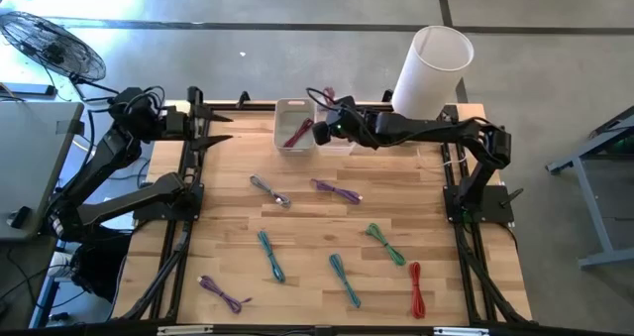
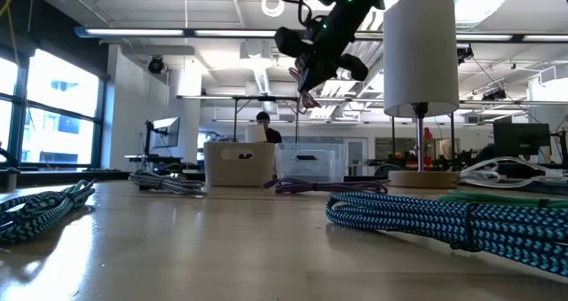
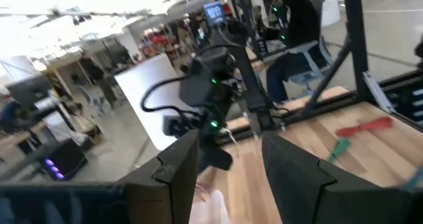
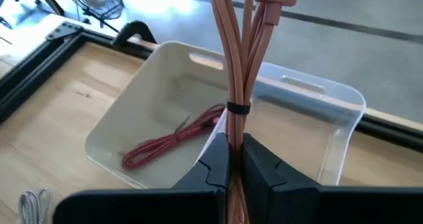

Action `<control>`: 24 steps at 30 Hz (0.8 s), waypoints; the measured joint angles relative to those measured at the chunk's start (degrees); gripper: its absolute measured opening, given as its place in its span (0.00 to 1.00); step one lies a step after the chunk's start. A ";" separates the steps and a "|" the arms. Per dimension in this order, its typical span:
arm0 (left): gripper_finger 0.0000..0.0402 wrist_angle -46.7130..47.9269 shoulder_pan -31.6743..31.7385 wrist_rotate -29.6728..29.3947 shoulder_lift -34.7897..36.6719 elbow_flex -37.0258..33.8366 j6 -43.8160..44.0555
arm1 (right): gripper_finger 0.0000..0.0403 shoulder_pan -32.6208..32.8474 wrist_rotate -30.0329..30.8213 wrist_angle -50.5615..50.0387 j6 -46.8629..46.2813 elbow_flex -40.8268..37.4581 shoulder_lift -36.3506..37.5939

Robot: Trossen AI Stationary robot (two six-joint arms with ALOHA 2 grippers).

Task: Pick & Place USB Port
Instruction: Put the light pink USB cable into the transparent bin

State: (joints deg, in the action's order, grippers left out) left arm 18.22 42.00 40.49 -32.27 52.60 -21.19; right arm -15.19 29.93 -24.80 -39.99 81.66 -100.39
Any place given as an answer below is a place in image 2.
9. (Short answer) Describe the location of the monitor on black stand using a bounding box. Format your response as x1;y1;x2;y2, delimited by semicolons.
142;116;181;158

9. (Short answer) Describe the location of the black aluminium table frame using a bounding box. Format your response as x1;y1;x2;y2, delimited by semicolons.
17;169;391;187

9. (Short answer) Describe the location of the white lamp cord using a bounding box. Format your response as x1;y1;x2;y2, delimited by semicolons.
458;155;568;190

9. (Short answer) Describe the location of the white coiled cable ring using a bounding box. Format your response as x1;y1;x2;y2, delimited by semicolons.
260;0;286;18

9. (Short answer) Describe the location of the blue teal braided USB cable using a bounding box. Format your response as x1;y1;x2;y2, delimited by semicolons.
325;191;568;279

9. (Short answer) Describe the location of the maroon braided USB cable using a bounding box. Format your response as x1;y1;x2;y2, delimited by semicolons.
288;67;321;112

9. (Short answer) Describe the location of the gray plastic bin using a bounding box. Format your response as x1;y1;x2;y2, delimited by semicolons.
203;141;276;188

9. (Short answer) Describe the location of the person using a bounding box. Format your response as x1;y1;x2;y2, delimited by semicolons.
255;110;283;145

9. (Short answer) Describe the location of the green USB cable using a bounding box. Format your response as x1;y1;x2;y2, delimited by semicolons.
438;188;568;209

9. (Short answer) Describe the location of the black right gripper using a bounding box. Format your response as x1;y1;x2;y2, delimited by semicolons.
273;12;370;92

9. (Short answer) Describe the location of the white shade table lamp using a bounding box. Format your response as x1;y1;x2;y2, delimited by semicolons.
383;0;461;190

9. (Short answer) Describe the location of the clear plastic bin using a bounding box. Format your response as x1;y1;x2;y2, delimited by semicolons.
274;142;348;183

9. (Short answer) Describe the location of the purple braided USB cable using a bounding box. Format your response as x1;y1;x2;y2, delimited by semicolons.
264;177;390;195

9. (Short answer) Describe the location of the long ceiling light bar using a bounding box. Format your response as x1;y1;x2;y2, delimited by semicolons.
74;25;568;44

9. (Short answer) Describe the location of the teal black braided USB cable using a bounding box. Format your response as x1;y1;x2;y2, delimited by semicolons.
0;178;97;245

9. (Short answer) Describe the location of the gray metal post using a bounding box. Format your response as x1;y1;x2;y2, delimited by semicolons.
3;167;21;192

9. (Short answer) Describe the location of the gray braided USB cable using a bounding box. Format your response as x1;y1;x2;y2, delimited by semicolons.
128;170;207;196

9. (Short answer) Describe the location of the black ceiling spotlight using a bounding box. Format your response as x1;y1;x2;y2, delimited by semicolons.
147;55;166;75

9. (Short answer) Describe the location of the black computer monitor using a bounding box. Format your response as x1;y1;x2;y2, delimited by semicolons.
493;122;552;158

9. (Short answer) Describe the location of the black metal frame stand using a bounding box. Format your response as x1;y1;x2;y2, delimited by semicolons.
176;94;307;143

